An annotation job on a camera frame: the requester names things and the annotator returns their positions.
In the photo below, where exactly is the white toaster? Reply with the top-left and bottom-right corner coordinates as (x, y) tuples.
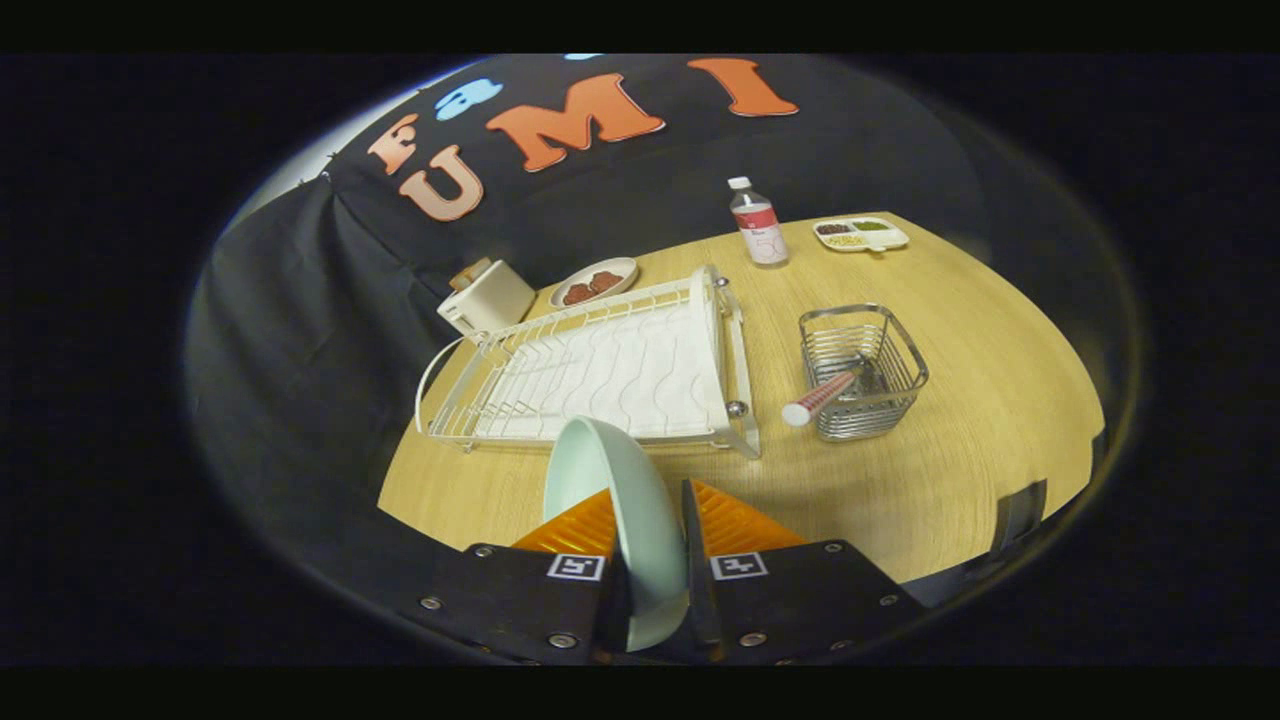
(437, 258), (537, 336)

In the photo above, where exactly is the metal wire basket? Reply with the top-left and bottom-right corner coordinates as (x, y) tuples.
(798, 303), (930, 443)

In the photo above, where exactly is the red striped handle spoon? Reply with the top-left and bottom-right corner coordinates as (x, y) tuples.
(781, 355), (881, 429)

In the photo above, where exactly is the white wire dish rack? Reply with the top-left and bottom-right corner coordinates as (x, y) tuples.
(415, 264), (763, 461)

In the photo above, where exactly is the light green plate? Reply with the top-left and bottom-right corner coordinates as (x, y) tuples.
(542, 415), (691, 653)

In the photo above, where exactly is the black backdrop cloth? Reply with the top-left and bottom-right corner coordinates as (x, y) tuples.
(185, 53), (1001, 621)

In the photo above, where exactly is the black table edge clamp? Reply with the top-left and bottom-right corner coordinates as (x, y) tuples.
(995, 480), (1048, 551)

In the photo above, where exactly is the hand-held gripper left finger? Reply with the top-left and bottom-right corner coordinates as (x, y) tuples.
(410, 488), (631, 666)

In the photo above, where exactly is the white divided food tray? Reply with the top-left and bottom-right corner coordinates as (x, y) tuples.
(812, 216), (910, 254)

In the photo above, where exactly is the cream oval plate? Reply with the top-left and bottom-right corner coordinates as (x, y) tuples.
(549, 257), (640, 308)

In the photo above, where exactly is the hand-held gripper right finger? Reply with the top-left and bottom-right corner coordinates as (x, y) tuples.
(682, 480), (926, 663)

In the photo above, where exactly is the clear plastic bottle red label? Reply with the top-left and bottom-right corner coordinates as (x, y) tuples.
(727, 176), (791, 269)

